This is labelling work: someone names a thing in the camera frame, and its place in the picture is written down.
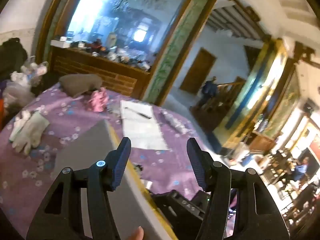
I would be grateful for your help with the pink crumpled cloth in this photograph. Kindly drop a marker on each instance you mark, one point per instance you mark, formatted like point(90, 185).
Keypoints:
point(98, 100)

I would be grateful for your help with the clear plastic bag with bottles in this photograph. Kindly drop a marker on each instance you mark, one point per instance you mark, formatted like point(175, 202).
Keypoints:
point(32, 70)

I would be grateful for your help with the white flat box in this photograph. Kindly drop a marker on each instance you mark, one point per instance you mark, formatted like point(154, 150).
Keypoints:
point(61, 43)

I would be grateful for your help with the pale green glove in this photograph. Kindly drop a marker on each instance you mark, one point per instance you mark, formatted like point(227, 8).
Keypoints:
point(35, 130)

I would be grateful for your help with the yellow rimmed cardboard box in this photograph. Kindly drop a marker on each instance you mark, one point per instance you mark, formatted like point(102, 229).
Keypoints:
point(95, 140)

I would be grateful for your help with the large framed wall mirror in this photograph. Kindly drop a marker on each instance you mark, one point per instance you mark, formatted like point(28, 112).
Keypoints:
point(112, 17)

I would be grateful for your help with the black pen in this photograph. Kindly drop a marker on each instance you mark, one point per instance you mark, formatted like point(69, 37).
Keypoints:
point(140, 113)

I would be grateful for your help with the white glove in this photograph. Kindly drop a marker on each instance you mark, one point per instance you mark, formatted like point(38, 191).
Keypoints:
point(18, 125)

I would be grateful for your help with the wooden cabinet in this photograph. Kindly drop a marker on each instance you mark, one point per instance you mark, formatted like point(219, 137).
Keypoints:
point(112, 77)

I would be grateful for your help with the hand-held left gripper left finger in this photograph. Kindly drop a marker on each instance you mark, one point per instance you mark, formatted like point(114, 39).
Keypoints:
point(120, 166)

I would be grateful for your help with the clutter of small cabinet items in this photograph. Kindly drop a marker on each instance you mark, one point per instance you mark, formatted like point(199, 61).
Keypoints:
point(115, 55)

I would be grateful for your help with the purple floral tablecloth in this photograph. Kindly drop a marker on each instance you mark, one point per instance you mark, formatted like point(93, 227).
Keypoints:
point(75, 122)

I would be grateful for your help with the wooden door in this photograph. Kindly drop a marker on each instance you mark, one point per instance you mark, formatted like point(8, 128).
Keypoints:
point(197, 70)

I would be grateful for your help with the red bag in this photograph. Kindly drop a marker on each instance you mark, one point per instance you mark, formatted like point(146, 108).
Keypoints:
point(1, 110)

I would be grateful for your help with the white paper sheet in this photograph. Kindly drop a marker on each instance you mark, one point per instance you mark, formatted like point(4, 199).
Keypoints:
point(145, 135)
point(140, 106)

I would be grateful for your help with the brown pillow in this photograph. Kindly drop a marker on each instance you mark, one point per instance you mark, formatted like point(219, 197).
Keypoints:
point(80, 83)

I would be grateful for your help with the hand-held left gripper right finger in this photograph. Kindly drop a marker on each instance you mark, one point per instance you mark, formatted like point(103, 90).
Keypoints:
point(197, 166)

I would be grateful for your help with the gold framed wall panel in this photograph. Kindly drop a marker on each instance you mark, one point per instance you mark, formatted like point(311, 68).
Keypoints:
point(265, 85)

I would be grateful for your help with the wooden stair railing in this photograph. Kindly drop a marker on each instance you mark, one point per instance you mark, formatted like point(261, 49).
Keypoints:
point(230, 92)

